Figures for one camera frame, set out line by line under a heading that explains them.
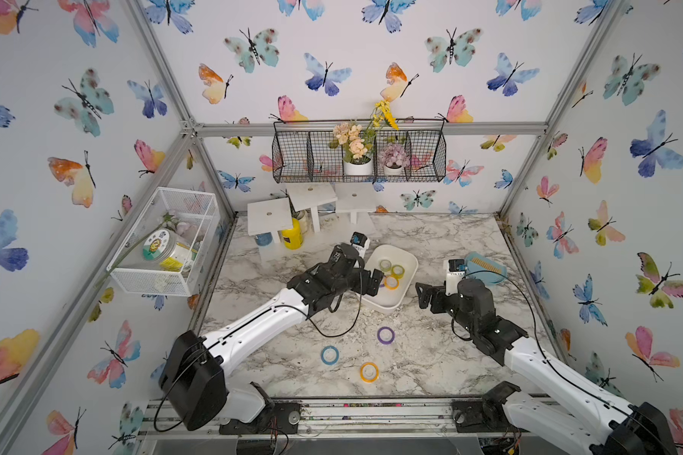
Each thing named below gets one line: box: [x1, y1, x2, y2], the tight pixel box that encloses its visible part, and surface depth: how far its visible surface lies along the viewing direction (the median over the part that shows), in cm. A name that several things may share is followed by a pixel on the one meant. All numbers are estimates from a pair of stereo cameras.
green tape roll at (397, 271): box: [390, 264, 406, 280], surface depth 103 cm
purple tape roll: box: [376, 326, 396, 346], surface depth 90 cm
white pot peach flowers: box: [329, 120, 377, 177], surface depth 84 cm
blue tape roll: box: [320, 345, 340, 366], surface depth 86 cm
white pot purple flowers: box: [379, 142, 411, 176], surface depth 90 cm
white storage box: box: [362, 244, 420, 315], surface depth 103 cm
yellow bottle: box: [281, 218, 304, 251], surface depth 104 cm
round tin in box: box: [142, 228, 178, 264], surface depth 65 cm
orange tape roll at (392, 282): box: [383, 275, 401, 291], surface depth 101 cm
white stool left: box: [246, 197, 293, 244], surface depth 102 cm
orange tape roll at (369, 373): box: [359, 362, 381, 383], surface depth 83 cm
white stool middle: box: [286, 182, 338, 233], surface depth 98 cm
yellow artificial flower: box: [372, 99, 400, 130], surface depth 85 cm
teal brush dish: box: [465, 251, 508, 285], surface depth 106 cm
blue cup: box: [255, 231, 275, 248], surface depth 107 cm
